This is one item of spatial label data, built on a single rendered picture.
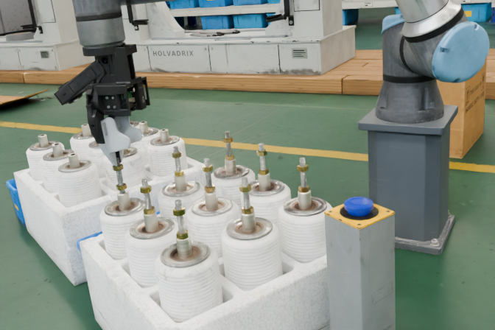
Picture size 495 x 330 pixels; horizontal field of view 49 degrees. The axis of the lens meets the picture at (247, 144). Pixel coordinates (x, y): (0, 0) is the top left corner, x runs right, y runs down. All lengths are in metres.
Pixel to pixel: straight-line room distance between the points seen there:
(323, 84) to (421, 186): 1.62
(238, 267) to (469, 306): 0.49
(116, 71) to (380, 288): 0.53
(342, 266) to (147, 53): 2.80
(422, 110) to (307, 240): 0.45
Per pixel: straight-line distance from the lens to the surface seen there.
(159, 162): 1.37
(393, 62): 1.23
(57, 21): 4.07
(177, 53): 3.33
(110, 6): 0.92
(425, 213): 1.29
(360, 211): 0.76
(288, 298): 0.89
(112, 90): 0.92
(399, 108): 1.23
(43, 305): 1.30
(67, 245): 1.29
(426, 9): 1.07
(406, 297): 1.17
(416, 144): 1.23
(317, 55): 2.88
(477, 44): 1.11
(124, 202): 1.02
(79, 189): 1.29
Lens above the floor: 0.65
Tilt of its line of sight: 18 degrees down
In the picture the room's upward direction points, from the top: 5 degrees counter-clockwise
